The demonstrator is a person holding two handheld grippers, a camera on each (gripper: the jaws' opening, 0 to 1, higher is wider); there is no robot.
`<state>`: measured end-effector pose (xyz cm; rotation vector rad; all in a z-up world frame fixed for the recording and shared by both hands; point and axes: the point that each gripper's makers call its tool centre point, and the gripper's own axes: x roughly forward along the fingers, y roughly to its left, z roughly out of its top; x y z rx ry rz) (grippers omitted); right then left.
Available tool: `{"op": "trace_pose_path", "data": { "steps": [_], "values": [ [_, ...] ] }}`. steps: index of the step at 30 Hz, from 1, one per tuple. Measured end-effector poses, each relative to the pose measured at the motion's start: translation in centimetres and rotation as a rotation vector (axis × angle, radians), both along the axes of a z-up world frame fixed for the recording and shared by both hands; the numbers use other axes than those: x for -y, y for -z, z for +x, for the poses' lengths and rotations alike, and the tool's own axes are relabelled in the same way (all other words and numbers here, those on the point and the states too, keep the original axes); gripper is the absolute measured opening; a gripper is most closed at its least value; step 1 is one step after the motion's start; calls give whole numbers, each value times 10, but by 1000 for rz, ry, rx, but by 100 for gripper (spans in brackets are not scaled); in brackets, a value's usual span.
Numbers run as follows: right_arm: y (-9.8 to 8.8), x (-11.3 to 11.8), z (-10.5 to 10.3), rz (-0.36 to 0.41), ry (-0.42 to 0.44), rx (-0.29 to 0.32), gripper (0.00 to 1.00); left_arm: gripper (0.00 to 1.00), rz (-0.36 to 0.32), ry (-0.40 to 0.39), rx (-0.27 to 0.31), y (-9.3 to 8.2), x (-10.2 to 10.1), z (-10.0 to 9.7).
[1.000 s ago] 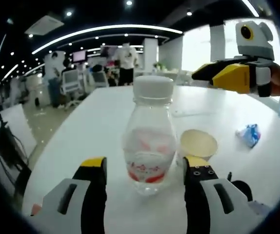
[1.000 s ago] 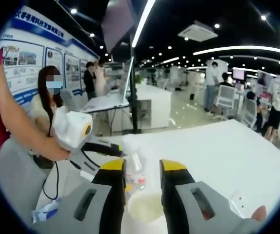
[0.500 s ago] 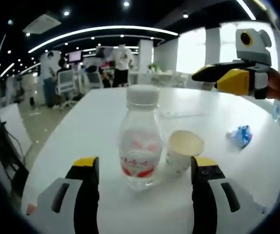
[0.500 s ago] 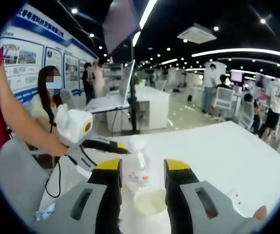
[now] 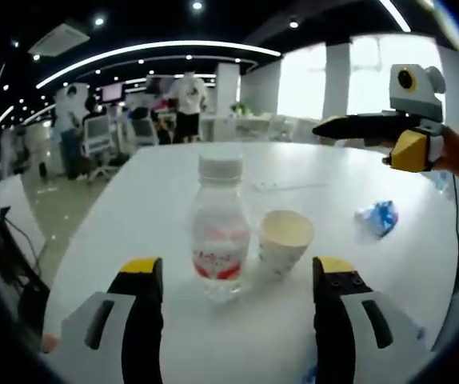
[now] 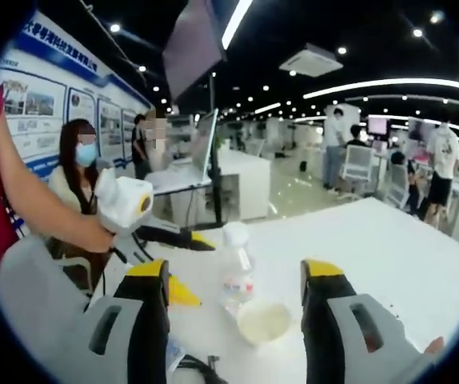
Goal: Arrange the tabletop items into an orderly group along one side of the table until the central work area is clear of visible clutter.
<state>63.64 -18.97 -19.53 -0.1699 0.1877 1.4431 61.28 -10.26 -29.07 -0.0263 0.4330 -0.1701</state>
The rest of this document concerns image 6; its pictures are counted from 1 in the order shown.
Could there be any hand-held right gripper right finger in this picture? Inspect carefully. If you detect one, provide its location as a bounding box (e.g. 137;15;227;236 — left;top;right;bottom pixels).
299;258;434;384

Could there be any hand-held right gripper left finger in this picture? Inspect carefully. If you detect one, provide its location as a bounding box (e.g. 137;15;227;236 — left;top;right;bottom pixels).
65;258;171;384

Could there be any clear plastic water bottle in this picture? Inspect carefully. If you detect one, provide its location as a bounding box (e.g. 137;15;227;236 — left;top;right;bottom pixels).
220;221;257;318

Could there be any white paper cup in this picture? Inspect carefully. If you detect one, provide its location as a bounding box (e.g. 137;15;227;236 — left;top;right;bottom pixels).
236;301;293;348

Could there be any black cable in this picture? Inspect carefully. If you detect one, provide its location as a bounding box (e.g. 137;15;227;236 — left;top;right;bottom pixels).
176;353;223;384

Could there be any person's right hand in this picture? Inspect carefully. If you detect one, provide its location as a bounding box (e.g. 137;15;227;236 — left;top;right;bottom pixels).
423;335;447;356

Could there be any white table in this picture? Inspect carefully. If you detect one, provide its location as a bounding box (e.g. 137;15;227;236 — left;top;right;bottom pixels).
89;198;459;384

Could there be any white office desk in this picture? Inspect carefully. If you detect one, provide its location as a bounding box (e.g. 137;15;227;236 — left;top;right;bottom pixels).
148;149;273;226

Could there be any desk monitor on stand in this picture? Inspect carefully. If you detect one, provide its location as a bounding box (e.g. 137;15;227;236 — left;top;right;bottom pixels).
190;108;223;225

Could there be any white office chair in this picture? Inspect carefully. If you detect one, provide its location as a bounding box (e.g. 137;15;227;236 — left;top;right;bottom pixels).
340;143;375;182

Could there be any ceiling air conditioner unit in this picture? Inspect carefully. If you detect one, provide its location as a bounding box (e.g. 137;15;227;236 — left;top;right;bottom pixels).
278;42;345;78

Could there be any wall poster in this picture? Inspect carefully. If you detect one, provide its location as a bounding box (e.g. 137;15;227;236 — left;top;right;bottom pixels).
0;10;155;174

